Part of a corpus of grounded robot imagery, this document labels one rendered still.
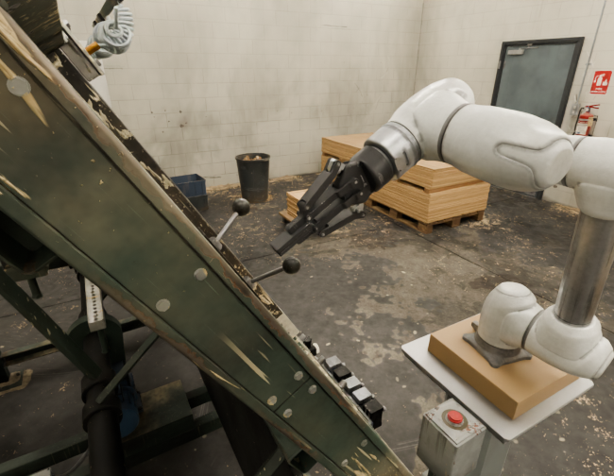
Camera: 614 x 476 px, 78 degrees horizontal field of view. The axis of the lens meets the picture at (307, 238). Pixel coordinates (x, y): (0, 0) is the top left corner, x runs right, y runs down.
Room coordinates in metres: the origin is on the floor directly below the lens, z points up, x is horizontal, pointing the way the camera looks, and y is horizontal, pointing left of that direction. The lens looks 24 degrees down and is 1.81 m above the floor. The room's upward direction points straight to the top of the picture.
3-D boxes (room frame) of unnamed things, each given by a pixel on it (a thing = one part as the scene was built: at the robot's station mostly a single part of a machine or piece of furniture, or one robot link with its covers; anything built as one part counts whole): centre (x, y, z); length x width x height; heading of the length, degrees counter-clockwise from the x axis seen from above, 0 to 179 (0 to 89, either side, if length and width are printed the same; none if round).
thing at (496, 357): (1.17, -0.72, 0.86); 0.22 x 0.18 x 0.06; 18
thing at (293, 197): (4.39, 0.00, 0.20); 0.61 x 0.53 x 0.40; 28
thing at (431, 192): (5.43, -1.27, 0.39); 2.46 x 1.05 x 0.78; 28
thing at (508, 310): (1.14, -0.73, 1.00); 0.18 x 0.16 x 0.22; 36
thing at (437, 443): (0.74, -0.40, 0.84); 0.12 x 0.12 x 0.18; 30
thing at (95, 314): (1.63, 1.05, 1.00); 1.30 x 0.05 x 0.04; 30
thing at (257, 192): (5.44, 0.78, 0.33); 0.52 x 0.51 x 0.65; 28
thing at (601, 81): (5.14, -3.69, 1.64); 0.21 x 0.01 x 0.28; 28
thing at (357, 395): (1.09, -0.13, 0.69); 0.50 x 0.14 x 0.24; 30
